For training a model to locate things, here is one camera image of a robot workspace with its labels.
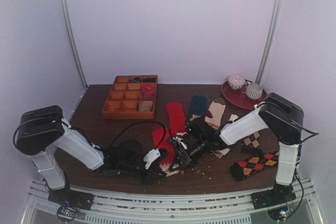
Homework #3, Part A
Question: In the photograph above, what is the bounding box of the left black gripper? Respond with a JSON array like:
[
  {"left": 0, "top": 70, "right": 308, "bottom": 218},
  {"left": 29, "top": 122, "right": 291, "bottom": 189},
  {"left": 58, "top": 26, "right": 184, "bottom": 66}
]
[{"left": 118, "top": 161, "right": 166, "bottom": 186}]

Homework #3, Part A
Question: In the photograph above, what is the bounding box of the red sock with beige toe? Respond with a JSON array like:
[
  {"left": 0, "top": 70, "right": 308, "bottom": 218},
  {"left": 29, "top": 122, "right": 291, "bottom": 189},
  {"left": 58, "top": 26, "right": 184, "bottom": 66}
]
[{"left": 152, "top": 127, "right": 181, "bottom": 177}]

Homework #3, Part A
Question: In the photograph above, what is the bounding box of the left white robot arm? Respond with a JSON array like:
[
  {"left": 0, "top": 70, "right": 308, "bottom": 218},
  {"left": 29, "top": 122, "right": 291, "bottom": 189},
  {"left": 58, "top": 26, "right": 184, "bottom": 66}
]
[{"left": 13, "top": 105, "right": 167, "bottom": 205}]

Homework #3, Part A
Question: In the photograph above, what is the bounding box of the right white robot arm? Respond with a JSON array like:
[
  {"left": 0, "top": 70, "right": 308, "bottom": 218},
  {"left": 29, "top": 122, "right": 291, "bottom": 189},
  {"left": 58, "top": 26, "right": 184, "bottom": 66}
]
[{"left": 167, "top": 93, "right": 304, "bottom": 204}]

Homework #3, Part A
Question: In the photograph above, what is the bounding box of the beige brown sock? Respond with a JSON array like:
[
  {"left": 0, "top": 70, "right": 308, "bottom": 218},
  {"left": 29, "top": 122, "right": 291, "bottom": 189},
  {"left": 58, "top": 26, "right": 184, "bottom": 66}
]
[{"left": 214, "top": 114, "right": 238, "bottom": 159}]

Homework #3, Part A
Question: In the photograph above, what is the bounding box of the teal reindeer sock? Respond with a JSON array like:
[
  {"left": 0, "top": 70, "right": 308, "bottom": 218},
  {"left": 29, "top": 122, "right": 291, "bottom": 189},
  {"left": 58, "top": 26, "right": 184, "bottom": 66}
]
[{"left": 185, "top": 95, "right": 207, "bottom": 125}]

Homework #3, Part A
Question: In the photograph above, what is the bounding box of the black orange argyle sock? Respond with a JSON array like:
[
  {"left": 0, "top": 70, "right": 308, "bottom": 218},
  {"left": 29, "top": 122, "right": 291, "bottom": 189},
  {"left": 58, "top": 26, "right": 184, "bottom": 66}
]
[{"left": 229, "top": 150, "right": 279, "bottom": 182}]

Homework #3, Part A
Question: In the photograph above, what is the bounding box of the beige striped sock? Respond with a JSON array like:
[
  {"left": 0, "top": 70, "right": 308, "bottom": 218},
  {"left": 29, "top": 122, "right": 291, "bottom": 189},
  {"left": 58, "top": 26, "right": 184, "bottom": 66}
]
[{"left": 205, "top": 98, "right": 226, "bottom": 129}]

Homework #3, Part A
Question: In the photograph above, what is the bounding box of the beige rolled sock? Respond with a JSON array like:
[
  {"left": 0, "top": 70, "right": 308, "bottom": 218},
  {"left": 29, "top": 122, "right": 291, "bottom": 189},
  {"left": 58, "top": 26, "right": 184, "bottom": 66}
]
[{"left": 139, "top": 101, "right": 154, "bottom": 112}]

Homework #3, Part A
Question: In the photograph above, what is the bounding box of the beige argyle sock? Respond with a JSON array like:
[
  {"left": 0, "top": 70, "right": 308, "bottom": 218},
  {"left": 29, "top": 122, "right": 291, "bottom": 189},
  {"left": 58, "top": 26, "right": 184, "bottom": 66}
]
[{"left": 240, "top": 132, "right": 260, "bottom": 152}]

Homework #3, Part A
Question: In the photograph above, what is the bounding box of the wooden compartment tray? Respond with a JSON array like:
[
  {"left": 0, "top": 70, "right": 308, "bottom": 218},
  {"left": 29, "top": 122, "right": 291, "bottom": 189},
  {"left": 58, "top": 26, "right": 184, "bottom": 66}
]
[{"left": 102, "top": 75, "right": 158, "bottom": 120}]

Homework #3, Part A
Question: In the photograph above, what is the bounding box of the red rolled sock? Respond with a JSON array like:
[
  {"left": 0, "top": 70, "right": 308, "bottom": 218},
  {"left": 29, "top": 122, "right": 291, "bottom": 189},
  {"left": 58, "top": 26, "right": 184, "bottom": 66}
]
[{"left": 141, "top": 83, "right": 156, "bottom": 92}]

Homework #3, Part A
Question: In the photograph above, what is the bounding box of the red round plate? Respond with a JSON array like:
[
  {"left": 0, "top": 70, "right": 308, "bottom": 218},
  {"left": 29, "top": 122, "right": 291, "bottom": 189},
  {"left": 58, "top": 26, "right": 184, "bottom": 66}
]
[{"left": 222, "top": 81, "right": 267, "bottom": 110}]

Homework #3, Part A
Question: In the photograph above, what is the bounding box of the black striped rolled sock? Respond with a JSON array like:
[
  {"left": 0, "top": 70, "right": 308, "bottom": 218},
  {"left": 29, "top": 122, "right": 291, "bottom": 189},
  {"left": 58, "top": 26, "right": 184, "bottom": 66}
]
[{"left": 129, "top": 77, "right": 142, "bottom": 83}]

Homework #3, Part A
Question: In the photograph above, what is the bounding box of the white patterned bowl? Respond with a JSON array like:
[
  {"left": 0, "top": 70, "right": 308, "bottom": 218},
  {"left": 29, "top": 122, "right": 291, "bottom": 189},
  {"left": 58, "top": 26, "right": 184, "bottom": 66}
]
[{"left": 227, "top": 74, "right": 246, "bottom": 90}]

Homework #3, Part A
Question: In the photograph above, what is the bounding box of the striped grey cup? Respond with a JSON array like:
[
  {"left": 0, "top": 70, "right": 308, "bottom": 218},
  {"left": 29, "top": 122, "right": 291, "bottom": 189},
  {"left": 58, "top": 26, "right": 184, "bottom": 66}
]
[{"left": 246, "top": 82, "right": 263, "bottom": 100}]

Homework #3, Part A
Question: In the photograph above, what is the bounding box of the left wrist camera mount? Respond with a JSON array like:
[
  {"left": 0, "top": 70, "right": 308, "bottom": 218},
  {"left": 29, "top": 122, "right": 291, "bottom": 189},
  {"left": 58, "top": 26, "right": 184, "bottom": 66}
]
[{"left": 143, "top": 148, "right": 161, "bottom": 170}]

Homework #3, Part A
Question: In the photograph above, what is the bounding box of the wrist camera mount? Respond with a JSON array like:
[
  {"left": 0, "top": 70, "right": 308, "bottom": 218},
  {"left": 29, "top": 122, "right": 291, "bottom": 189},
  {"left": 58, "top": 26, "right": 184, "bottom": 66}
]
[
  {"left": 143, "top": 148, "right": 161, "bottom": 170},
  {"left": 173, "top": 136, "right": 187, "bottom": 150}
]

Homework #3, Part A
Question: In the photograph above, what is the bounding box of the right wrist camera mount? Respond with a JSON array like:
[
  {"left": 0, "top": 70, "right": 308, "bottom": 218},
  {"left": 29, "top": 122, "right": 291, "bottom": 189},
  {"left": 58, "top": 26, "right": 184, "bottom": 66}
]
[{"left": 173, "top": 136, "right": 187, "bottom": 150}]

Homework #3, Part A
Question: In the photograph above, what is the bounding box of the left black cable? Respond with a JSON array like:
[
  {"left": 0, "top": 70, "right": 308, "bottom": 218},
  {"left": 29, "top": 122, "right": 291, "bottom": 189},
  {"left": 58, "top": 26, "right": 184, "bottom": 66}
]
[{"left": 107, "top": 121, "right": 166, "bottom": 154}]

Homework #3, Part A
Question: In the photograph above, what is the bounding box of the black cable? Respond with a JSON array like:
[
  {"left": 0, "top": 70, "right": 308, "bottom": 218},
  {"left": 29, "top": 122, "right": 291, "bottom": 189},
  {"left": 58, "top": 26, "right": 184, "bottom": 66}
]
[
  {"left": 285, "top": 119, "right": 320, "bottom": 209},
  {"left": 107, "top": 121, "right": 166, "bottom": 154}
]

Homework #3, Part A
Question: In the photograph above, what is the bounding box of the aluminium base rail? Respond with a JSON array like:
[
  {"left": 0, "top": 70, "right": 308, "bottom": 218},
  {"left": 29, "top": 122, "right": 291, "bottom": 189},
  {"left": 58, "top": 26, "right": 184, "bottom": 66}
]
[{"left": 18, "top": 179, "right": 327, "bottom": 223}]

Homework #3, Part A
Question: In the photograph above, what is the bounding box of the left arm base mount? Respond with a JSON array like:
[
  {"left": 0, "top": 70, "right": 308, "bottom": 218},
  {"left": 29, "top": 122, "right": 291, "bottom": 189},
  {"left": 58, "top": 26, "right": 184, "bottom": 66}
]
[{"left": 48, "top": 190, "right": 94, "bottom": 222}]

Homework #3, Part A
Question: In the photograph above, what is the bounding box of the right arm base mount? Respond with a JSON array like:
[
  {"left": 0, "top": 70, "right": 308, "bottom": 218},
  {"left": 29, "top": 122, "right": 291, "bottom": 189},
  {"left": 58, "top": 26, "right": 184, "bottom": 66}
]
[{"left": 251, "top": 183, "right": 296, "bottom": 222}]

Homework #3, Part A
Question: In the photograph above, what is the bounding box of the right black cable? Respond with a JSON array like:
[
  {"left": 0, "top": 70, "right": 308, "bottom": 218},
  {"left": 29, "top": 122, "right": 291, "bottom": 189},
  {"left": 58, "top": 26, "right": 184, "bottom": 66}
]
[{"left": 285, "top": 119, "right": 320, "bottom": 209}]

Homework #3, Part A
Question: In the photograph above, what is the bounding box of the right aluminium frame post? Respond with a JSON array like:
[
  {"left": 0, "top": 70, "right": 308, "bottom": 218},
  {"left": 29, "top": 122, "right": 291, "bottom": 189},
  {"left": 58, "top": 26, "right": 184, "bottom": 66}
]
[{"left": 255, "top": 0, "right": 284, "bottom": 85}]

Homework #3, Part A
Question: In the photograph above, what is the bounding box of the aluminium frame post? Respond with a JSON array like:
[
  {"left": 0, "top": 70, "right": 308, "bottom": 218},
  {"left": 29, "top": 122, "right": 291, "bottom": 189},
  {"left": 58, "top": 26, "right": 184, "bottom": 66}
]
[
  {"left": 60, "top": 0, "right": 88, "bottom": 90},
  {"left": 255, "top": 0, "right": 284, "bottom": 85}
]

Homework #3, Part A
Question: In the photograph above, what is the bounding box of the left aluminium frame post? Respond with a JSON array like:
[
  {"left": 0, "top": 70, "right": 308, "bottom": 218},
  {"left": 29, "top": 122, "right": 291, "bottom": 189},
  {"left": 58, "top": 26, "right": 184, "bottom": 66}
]
[{"left": 60, "top": 0, "right": 88, "bottom": 90}]

